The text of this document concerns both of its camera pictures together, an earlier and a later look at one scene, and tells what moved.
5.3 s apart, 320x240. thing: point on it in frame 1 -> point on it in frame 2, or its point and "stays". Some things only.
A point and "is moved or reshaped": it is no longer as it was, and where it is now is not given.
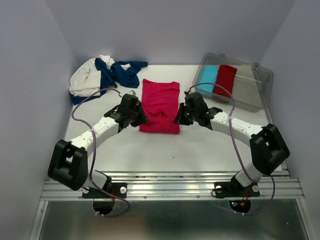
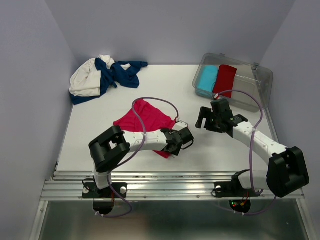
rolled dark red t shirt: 225,79 stays
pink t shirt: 160,101 is moved or reshaped
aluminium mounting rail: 180,186 stays
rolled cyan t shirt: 208,74 stays
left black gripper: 142,117 -> 175,153
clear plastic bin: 251,83 stays
